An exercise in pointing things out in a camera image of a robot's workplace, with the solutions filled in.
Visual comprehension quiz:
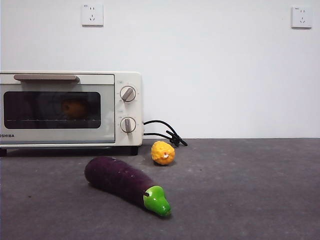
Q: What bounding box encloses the purple toy eggplant green stem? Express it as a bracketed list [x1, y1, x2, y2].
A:
[83, 156, 172, 217]

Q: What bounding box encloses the oven knob upright pointer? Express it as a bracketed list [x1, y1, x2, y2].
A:
[119, 116, 137, 135]

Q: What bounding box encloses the yellow bumpy toy fruit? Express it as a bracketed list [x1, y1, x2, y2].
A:
[150, 140, 176, 166]

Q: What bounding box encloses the white wall socket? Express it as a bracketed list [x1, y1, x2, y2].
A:
[290, 6, 313, 30]
[81, 3, 104, 28]

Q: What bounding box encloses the oven knob slanted pointer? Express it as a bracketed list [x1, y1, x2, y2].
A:
[119, 86, 137, 103]

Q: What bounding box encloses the cream Toshiba toaster oven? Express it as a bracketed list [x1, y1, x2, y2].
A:
[0, 71, 144, 156]

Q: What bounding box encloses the glass oven door with handle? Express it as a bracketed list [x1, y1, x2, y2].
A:
[0, 73, 116, 145]

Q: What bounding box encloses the oven wire rack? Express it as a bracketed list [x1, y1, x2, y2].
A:
[6, 118, 98, 123]

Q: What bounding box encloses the black oven power cable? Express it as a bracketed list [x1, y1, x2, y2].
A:
[142, 119, 188, 147]

